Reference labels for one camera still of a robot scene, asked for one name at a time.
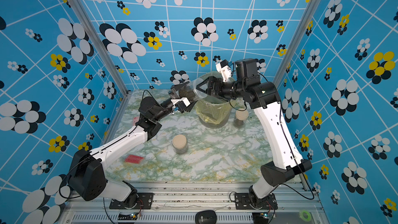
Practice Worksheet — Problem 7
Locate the jar with wooden lid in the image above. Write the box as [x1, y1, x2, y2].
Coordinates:
[233, 109, 249, 129]
[172, 134, 188, 154]

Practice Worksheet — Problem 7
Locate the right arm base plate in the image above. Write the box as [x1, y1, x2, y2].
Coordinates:
[233, 193, 278, 210]

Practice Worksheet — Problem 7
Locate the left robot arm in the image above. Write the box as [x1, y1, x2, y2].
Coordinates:
[65, 82, 197, 208]

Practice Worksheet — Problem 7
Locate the pink card package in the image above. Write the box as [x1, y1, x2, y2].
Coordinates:
[133, 117, 140, 125]

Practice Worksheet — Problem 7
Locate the small red packet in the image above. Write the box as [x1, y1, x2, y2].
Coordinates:
[124, 155, 144, 164]

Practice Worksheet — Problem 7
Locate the right circuit board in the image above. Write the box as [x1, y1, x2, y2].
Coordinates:
[252, 213, 269, 224]

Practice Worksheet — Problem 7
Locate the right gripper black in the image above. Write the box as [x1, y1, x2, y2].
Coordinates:
[198, 78, 247, 101]

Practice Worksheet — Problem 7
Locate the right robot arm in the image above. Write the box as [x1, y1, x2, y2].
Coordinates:
[194, 59, 312, 208]

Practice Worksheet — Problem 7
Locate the green tape roll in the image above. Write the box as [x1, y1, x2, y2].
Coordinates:
[299, 210, 312, 223]

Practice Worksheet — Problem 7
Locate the left circuit board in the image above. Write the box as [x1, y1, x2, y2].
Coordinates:
[118, 213, 139, 221]

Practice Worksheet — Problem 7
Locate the clear plastic tea jar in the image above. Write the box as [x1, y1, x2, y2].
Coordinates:
[178, 78, 205, 102]

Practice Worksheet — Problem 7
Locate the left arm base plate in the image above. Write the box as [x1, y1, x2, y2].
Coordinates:
[109, 192, 154, 210]

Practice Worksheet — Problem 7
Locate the circuit board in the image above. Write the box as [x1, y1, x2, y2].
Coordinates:
[252, 213, 269, 224]
[118, 213, 139, 221]

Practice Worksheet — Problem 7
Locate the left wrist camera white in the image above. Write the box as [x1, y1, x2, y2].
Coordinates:
[171, 97, 190, 113]

